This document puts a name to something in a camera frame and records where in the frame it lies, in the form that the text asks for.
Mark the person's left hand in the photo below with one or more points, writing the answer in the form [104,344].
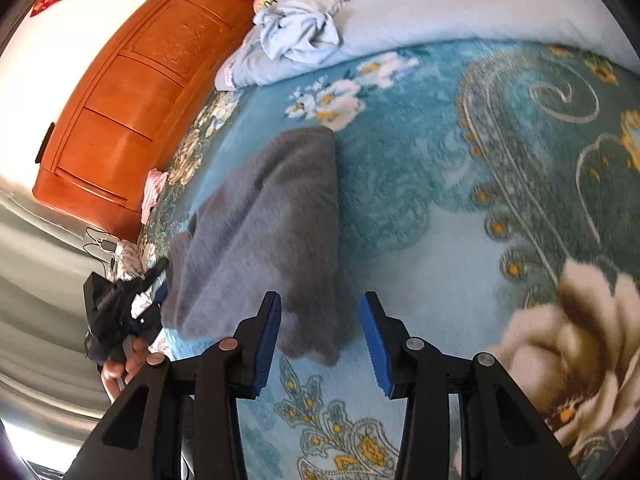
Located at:
[120,372]

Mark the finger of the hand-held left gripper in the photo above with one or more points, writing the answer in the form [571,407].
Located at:
[152,272]

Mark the light blue crumpled cloth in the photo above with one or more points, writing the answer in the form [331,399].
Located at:
[300,30]

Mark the floral pillow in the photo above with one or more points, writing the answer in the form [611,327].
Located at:
[265,2]

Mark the patterned cloth pile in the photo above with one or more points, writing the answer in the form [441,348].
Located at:
[127,260]

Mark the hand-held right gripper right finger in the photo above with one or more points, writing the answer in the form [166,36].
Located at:
[375,345]

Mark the grey knit sweater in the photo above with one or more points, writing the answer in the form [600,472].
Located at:
[265,220]

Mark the teal floral blanket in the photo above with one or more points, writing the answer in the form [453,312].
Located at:
[425,260]

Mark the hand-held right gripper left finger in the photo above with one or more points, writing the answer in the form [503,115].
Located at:
[265,345]

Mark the grey-blue daisy print quilt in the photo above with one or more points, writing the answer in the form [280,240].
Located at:
[450,5]

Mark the pink checked cloth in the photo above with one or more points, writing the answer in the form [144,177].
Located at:
[154,195]

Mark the carved wooden headboard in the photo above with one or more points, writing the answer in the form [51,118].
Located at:
[130,90]

